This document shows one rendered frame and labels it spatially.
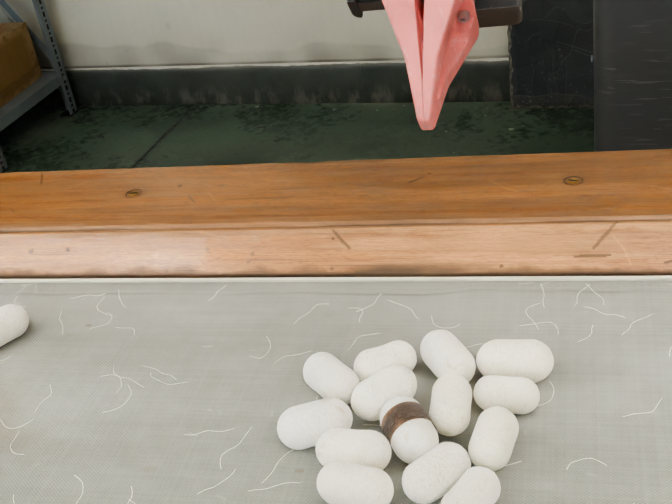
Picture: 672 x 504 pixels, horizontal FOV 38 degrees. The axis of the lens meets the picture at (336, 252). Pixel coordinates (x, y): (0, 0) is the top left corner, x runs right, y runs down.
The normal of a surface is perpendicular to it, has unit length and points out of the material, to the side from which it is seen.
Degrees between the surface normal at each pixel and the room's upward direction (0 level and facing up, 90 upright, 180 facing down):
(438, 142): 0
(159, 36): 88
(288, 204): 0
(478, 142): 0
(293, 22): 89
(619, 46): 90
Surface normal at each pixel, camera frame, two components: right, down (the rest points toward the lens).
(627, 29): -0.29, 0.54
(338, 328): -0.14, -0.84
